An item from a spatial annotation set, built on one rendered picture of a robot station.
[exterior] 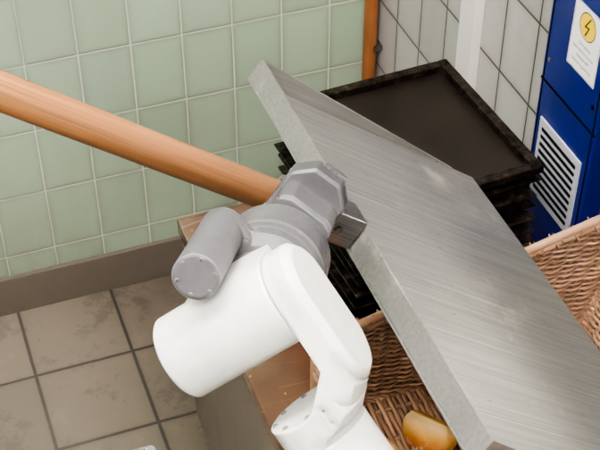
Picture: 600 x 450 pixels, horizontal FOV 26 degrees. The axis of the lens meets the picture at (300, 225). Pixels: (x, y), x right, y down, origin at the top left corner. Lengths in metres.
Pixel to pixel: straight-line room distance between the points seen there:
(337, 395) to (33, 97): 0.32
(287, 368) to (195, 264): 0.99
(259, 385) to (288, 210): 0.85
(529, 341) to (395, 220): 0.18
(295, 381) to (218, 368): 0.94
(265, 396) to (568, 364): 0.62
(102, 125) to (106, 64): 1.47
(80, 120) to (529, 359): 0.50
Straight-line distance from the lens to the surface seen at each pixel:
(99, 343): 2.72
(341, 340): 0.90
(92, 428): 2.58
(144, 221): 2.74
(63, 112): 1.00
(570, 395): 1.27
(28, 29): 2.41
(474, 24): 2.17
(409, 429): 1.72
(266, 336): 0.90
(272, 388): 1.84
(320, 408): 0.91
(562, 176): 1.95
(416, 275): 1.24
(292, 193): 1.04
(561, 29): 1.88
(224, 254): 0.90
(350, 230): 1.17
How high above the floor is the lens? 1.97
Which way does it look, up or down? 42 degrees down
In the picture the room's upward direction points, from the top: straight up
